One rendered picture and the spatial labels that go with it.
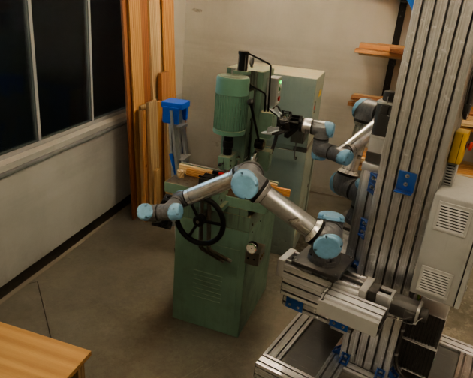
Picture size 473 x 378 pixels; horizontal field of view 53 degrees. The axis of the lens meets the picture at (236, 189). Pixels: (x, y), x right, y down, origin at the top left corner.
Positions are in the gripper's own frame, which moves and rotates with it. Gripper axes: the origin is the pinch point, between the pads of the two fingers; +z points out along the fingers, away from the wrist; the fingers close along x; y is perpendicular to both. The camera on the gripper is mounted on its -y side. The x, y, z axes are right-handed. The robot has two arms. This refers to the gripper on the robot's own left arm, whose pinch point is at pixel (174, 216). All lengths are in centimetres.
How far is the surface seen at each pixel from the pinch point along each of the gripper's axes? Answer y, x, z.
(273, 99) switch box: -79, 27, 32
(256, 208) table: -15.0, 35.9, 18.7
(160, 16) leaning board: -167, -115, 124
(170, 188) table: -14.8, -14.6, 18.7
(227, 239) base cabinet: 4.8, 21.6, 30.1
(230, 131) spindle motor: -51, 14, 8
